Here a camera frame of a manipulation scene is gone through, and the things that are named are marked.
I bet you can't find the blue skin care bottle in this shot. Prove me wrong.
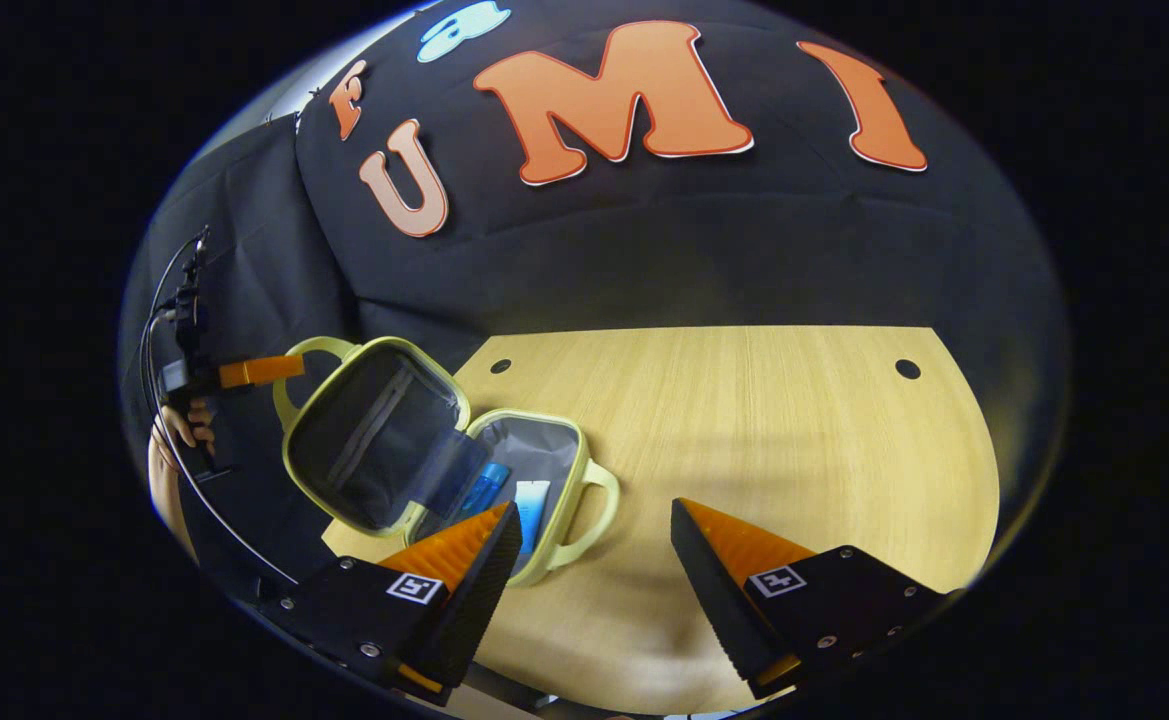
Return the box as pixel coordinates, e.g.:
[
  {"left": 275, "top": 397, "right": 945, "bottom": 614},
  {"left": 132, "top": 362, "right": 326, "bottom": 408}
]
[{"left": 454, "top": 461, "right": 513, "bottom": 522}]

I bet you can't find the pale blue skin care tube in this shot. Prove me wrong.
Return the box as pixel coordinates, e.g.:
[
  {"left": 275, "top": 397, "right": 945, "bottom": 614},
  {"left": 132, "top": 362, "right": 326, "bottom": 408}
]
[{"left": 513, "top": 479, "right": 553, "bottom": 557}]

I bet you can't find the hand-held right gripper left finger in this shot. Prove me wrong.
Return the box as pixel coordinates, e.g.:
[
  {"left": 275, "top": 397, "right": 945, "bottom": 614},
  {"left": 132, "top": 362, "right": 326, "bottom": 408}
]
[{"left": 254, "top": 501, "right": 524, "bottom": 707}]

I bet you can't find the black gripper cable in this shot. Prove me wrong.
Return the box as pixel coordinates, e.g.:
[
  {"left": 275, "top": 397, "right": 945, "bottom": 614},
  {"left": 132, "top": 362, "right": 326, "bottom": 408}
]
[{"left": 138, "top": 232, "right": 301, "bottom": 587}]

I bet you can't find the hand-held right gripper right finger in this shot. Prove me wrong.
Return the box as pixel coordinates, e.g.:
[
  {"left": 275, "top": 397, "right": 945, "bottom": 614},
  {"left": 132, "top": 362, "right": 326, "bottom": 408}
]
[{"left": 669, "top": 497, "right": 947, "bottom": 703}]

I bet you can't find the black backdrop cloth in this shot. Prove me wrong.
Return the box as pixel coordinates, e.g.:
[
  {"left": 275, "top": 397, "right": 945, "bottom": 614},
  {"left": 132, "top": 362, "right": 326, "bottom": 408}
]
[{"left": 119, "top": 0, "right": 1073, "bottom": 601}]

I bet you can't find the pale yellow suitcase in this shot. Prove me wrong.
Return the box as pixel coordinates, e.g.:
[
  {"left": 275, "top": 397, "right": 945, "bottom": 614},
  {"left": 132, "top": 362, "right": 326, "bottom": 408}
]
[{"left": 272, "top": 335, "right": 623, "bottom": 589}]

